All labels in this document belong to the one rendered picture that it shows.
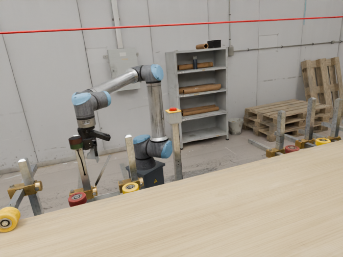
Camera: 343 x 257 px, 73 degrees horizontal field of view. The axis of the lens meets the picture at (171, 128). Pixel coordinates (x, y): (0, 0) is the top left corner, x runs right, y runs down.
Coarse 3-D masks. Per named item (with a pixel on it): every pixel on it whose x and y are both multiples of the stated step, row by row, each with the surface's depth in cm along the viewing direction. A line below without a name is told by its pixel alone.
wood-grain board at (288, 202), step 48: (336, 144) 143; (144, 192) 110; (192, 192) 107; (240, 192) 103; (288, 192) 101; (336, 192) 98; (0, 240) 87; (48, 240) 85; (96, 240) 83; (144, 240) 81; (192, 240) 79; (240, 240) 78; (288, 240) 76; (336, 240) 74
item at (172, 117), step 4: (168, 112) 123; (172, 112) 123; (176, 112) 124; (180, 112) 125; (168, 116) 124; (172, 116) 124; (176, 116) 124; (180, 116) 125; (168, 120) 126; (172, 120) 124; (176, 120) 125; (180, 120) 126
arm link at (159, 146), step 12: (144, 72) 169; (156, 72) 166; (156, 84) 170; (156, 96) 173; (156, 108) 175; (156, 120) 178; (156, 132) 181; (156, 144) 182; (168, 144) 184; (156, 156) 187; (168, 156) 187
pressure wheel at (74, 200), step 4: (80, 192) 113; (72, 196) 111; (76, 196) 109; (80, 196) 110; (84, 196) 110; (68, 200) 108; (72, 200) 107; (76, 200) 107; (80, 200) 107; (84, 200) 109; (72, 204) 107; (76, 204) 107; (80, 204) 108
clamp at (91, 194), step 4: (80, 188) 124; (92, 188) 123; (96, 188) 125; (76, 192) 120; (84, 192) 120; (88, 192) 121; (92, 192) 122; (96, 192) 123; (88, 196) 122; (92, 196) 122
